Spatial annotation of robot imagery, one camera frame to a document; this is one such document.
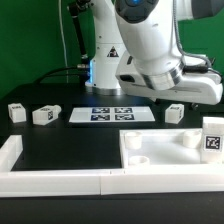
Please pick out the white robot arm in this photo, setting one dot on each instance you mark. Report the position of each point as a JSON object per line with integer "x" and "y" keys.
{"x": 138, "y": 51}

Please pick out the white square table top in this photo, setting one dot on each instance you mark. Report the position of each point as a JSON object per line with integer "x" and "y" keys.
{"x": 160, "y": 147}

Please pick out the white fiducial marker sheet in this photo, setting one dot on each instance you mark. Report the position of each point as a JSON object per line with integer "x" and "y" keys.
{"x": 111, "y": 114}

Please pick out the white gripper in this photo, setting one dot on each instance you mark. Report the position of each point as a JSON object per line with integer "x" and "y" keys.
{"x": 191, "y": 88}

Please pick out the white U-shaped fence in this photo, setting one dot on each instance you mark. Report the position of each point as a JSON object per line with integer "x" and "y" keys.
{"x": 135, "y": 180}

